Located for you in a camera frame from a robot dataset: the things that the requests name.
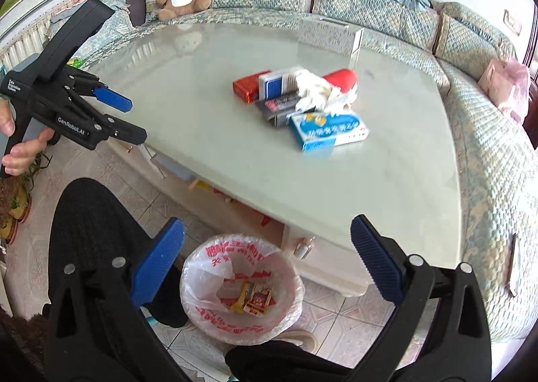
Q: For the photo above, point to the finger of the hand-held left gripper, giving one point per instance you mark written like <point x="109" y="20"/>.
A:
<point x="111" y="97"/>
<point x="126" y="132"/>

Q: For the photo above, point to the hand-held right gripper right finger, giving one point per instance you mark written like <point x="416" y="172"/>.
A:
<point x="374" y="256"/>

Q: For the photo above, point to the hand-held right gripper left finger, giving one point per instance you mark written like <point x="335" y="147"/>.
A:
<point x="159" y="256"/>

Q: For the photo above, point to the trash bin with plastic bag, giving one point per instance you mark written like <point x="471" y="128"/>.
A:
<point x="201" y="264"/>

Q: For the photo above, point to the blue medicine box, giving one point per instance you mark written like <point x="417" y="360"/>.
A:
<point x="330" y="132"/>

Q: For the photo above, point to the dark box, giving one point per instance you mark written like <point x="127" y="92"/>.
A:
<point x="275" y="107"/>

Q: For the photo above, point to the person's left hand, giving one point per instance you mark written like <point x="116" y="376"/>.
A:
<point x="25" y="153"/>

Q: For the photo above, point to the white radiator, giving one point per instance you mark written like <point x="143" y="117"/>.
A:
<point x="25" y="42"/>

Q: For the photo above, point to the white coffee table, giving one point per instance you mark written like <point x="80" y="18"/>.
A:
<point x="328" y="264"/>

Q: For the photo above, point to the grey flat box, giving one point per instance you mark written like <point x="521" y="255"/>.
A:
<point x="172" y="167"/>

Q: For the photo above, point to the person's left leg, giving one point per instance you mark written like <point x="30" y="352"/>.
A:
<point x="92" y="222"/>

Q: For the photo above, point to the person's leg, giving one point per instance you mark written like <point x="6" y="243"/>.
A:
<point x="286" y="365"/>
<point x="92" y="222"/>

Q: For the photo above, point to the yellow small box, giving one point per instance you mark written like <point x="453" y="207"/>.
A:
<point x="241" y="297"/>

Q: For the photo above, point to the red and white small box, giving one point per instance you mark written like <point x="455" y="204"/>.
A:
<point x="260" y="301"/>

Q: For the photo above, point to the white shoe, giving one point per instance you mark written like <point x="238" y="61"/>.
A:
<point x="296" y="339"/>

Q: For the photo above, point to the potted plant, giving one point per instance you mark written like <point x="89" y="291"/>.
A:
<point x="17" y="197"/>

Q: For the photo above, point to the red flat box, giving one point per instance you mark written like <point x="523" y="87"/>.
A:
<point x="246" y="88"/>

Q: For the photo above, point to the patterned curved sofa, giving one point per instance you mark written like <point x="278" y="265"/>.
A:
<point x="483" y="180"/>

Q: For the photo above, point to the person's right leg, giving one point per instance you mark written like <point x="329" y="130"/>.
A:
<point x="286" y="365"/>

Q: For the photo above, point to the blue and white box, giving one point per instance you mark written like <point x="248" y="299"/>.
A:
<point x="277" y="84"/>

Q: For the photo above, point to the brown fuzzy cushion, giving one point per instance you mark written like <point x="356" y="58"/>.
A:
<point x="21" y="348"/>

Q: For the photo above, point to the crumpled white tissue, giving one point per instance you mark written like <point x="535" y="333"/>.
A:
<point x="317" y="92"/>

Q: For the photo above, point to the red packet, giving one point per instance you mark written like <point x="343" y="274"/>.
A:
<point x="344" y="78"/>

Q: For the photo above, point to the pink plastic bag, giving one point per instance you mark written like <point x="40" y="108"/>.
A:
<point x="504" y="88"/>

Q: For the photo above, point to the white patterned tissue box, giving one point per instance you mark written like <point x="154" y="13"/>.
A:
<point x="328" y="35"/>

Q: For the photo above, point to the wall light switch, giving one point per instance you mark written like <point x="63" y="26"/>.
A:
<point x="512" y="22"/>

